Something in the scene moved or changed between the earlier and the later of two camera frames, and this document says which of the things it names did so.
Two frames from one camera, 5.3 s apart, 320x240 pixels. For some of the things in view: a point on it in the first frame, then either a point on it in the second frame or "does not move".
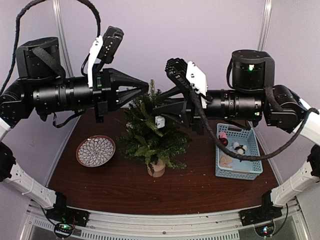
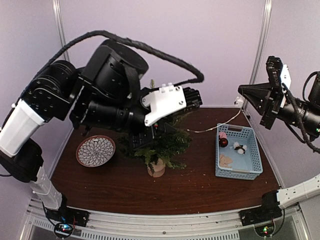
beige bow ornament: x=224 y=160 does not move
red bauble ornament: x=224 y=142 does not move
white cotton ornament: x=240 y=149 does not move
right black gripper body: x=194 y=115 -> x=271 y=107
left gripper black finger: x=116 y=78 -> x=169 y=130
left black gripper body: x=101 y=88 -> x=138 y=142
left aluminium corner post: x=64 y=52 does not move
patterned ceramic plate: x=95 y=150 does not move
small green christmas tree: x=142 y=137 does not move
